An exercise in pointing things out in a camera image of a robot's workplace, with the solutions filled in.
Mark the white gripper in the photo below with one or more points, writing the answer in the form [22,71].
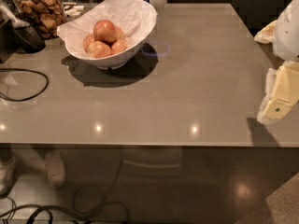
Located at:
[288,32]

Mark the white ceramic bowl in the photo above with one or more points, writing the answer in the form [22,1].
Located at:
[112,61]

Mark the white paper bowl liner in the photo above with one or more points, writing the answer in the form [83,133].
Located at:
[137,18]

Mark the front right apple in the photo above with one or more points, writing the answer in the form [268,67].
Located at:
[119,46]

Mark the right rear apple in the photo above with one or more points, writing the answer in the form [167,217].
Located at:
[119,33]

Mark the front left apple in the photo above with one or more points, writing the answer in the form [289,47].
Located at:
[98,49]

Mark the far left apple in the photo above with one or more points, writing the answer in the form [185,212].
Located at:
[87,41]

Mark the small white packets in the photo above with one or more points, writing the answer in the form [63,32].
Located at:
[73,10]

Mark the glass jar of chips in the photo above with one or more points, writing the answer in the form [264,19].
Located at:
[48,15]

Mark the white shoe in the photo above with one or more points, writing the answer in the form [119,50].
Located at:
[55,169]

